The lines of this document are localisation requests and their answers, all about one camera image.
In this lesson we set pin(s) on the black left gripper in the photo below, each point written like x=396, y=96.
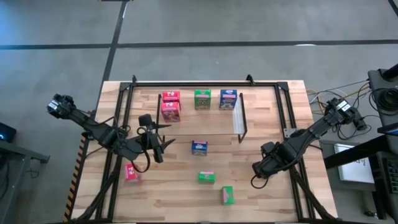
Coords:
x=147, y=138

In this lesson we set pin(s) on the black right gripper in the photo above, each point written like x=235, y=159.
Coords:
x=267, y=161

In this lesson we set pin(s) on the red Froot Loops cereal box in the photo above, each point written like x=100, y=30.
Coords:
x=170, y=112
x=171, y=96
x=130, y=172

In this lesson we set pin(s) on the blue Frosted Flakes cereal box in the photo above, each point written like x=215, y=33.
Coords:
x=228, y=100
x=199, y=147

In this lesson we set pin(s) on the green Apple Jacks cereal box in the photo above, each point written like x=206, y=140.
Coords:
x=202, y=100
x=228, y=195
x=207, y=176

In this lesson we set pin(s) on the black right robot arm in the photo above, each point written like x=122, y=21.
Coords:
x=311, y=132

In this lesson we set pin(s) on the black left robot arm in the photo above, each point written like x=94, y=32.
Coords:
x=93, y=129

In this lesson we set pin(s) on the white paper sheet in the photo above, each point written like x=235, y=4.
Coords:
x=354, y=171

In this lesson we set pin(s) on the black metal bar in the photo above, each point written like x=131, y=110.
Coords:
x=357, y=152

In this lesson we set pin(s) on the yellow black hazard tape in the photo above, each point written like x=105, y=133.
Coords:
x=74, y=180

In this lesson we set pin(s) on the black power adapter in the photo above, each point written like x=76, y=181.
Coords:
x=361, y=124

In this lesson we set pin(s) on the small black floor object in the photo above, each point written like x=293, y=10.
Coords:
x=369, y=213

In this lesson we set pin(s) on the black keyboard blue keys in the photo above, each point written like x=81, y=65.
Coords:
x=392, y=174

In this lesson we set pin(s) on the tablet with blue screen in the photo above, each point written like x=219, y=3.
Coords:
x=390, y=130

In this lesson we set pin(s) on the grey equipment cart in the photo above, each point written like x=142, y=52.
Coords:
x=377, y=81

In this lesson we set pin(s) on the grey metal stand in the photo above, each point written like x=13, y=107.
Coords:
x=21, y=152

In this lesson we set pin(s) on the black device blue light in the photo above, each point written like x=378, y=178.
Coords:
x=7, y=132

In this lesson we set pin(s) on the black metal table frame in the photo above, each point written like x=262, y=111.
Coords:
x=186, y=84

